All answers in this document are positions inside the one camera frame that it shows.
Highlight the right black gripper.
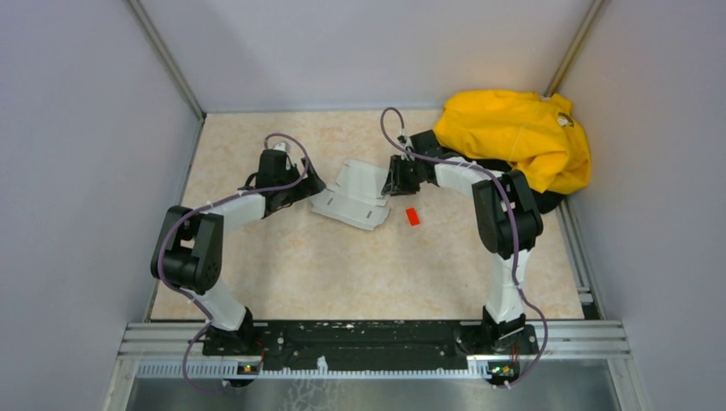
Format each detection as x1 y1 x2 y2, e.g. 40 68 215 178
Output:
380 155 423 198

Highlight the white cardboard box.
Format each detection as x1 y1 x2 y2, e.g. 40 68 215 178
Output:
311 159 390 231

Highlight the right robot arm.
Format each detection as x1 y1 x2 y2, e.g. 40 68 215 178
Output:
382 131 544 353

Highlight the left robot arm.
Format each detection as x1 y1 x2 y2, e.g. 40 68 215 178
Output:
151 148 326 355

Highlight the small red block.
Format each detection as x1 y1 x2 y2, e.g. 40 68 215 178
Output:
405 207 420 227

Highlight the yellow garment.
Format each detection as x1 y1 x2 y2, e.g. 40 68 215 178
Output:
433 89 592 195

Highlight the black garment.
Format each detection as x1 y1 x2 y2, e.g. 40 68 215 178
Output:
418 135 565 214

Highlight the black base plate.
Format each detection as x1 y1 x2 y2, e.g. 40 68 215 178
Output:
202 320 539 372

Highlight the aluminium frame rail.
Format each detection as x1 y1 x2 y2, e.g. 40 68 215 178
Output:
118 320 631 380

